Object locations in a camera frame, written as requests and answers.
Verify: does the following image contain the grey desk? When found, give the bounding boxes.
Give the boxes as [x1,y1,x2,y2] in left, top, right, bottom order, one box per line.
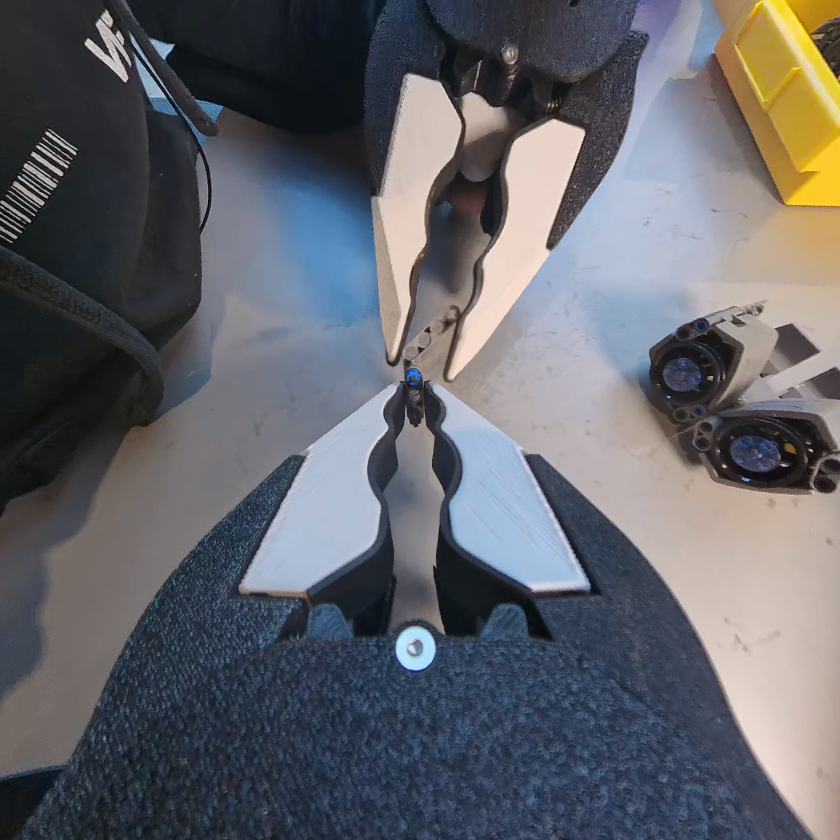
[0,0,840,840]

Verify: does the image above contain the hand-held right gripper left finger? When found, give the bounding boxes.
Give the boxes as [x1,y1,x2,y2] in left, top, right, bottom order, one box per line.
[238,382,404,598]

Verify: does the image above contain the person's left forearm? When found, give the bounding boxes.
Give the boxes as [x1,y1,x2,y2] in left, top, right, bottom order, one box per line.
[128,0,390,135]

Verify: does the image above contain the grey toy robot head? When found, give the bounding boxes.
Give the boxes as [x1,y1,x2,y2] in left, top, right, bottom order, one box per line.
[648,301,840,496]

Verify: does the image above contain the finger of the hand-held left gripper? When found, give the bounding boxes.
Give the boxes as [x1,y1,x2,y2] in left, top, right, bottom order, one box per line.
[442,115,587,385]
[372,71,469,367]

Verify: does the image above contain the yellow storage bin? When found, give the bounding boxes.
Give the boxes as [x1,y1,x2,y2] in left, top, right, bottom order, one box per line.
[714,0,840,207]

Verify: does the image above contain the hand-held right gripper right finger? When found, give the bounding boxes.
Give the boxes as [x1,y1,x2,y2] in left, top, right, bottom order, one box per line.
[425,382,592,598]

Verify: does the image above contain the grey bent building beam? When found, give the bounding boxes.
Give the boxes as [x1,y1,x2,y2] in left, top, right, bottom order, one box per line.
[403,303,463,362]

